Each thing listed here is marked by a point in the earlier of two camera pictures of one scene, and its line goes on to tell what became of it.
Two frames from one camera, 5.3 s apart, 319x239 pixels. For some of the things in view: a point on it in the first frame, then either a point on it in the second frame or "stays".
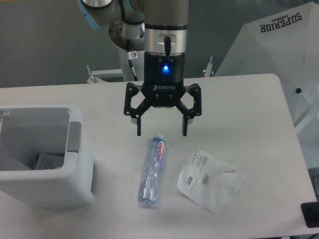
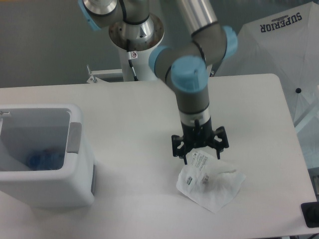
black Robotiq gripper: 163,86 → 197,136
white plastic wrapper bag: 209,181 stays
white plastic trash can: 27,130 stays
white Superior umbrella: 285,44 stays
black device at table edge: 311,212 stays
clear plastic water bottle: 149,188 → 48,160
